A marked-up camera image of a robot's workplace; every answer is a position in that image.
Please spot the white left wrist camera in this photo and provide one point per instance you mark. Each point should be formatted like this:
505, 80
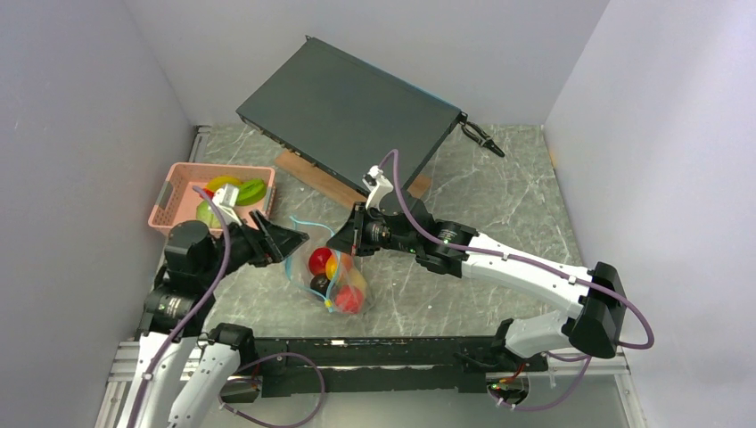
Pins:
224, 200

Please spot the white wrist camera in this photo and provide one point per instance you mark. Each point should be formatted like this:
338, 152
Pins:
378, 185
224, 200

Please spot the red tomato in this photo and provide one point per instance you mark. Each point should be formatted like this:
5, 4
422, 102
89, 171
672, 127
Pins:
349, 300

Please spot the wooden board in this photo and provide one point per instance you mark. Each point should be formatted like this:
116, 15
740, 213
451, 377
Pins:
338, 173

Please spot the black cable connector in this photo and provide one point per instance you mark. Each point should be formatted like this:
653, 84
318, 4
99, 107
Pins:
481, 137

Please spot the red apple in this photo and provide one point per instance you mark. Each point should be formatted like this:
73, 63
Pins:
318, 259

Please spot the yellow lemon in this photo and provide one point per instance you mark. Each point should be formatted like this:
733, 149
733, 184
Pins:
356, 280

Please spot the orange red pepper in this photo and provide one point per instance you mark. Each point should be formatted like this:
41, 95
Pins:
338, 266

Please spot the brown potato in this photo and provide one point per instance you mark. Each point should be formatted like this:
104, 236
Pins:
320, 283

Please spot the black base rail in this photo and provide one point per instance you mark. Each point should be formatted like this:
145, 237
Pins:
288, 366

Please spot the green star fruit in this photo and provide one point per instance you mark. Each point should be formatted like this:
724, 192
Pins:
251, 192

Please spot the dark grey network switch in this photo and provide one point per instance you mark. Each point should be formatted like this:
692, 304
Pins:
323, 97

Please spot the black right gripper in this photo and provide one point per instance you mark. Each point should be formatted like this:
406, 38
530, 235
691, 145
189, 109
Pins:
352, 238

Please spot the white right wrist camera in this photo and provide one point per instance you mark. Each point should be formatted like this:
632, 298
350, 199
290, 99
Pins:
378, 185

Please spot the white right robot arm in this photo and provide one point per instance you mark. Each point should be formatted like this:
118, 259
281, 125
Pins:
587, 303

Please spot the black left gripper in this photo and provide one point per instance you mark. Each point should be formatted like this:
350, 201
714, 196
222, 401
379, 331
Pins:
284, 240

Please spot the green cabbage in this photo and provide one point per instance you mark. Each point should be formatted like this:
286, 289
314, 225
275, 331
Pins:
206, 215

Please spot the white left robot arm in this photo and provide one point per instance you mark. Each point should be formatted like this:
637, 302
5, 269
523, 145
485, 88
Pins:
195, 261

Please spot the clear zip top bag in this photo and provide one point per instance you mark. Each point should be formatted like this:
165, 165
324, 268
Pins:
296, 266

